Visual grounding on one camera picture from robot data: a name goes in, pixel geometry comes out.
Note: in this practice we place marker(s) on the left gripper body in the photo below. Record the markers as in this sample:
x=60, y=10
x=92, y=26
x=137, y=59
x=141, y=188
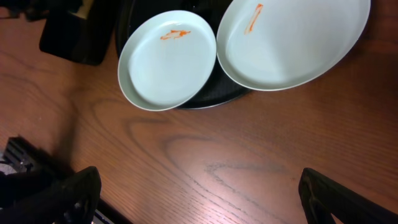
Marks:
x=35, y=10

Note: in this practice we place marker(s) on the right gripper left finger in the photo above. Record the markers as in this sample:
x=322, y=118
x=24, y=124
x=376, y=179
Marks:
x=36, y=197

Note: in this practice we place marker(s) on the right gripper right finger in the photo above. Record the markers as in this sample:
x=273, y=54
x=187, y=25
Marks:
x=323, y=199

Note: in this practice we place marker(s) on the mint plate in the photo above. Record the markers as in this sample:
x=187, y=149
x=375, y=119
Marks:
x=167, y=60
x=271, y=45

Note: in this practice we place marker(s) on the black rectangular tray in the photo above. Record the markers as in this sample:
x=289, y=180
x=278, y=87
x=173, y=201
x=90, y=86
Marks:
x=79, y=30

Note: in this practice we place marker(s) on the round black tray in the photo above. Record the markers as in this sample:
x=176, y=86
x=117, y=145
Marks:
x=219, y=88

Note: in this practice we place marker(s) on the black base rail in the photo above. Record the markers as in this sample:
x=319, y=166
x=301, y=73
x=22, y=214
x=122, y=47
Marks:
x=23, y=157

